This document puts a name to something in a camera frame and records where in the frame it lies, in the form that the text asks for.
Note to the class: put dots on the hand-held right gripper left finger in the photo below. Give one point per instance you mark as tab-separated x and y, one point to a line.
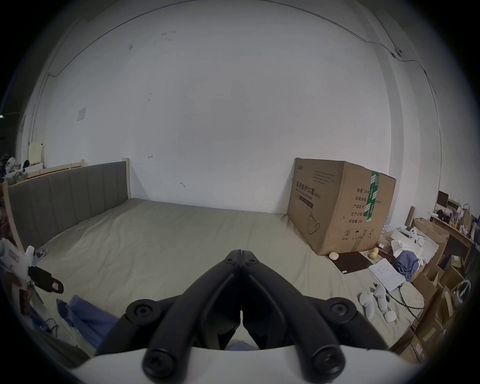
195	300

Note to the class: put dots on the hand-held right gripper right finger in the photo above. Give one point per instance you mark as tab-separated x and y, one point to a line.
288	300

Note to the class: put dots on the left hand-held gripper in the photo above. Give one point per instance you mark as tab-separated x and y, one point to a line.
11	258

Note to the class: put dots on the small red and blue card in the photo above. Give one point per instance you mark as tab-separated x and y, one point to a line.
39	254

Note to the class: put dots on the blue garment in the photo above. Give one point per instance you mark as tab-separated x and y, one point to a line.
90	318

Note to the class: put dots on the bed with beige sheet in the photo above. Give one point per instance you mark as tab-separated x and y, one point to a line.
168	243

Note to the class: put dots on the small white round object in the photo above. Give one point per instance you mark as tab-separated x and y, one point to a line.
333	255

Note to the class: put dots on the dark flat board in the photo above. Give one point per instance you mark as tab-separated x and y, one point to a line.
351	262

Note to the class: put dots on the grey padded headboard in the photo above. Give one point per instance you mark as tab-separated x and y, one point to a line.
63	202

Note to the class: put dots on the small yellow object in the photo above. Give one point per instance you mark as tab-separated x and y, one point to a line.
374	254

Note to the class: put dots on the white paper sheet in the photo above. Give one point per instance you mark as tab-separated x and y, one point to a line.
386	275

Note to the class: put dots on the large brown cardboard carton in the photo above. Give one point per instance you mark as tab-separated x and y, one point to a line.
337	210

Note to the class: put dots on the small white oval object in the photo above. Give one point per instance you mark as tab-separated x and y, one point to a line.
390	316

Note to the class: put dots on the blue-grey cloth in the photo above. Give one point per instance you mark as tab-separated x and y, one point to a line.
407	264

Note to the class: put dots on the pile of cardboard cartons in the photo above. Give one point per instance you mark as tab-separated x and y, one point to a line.
435	285

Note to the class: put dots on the cluttered wooden desk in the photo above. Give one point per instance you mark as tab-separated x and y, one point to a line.
455	225

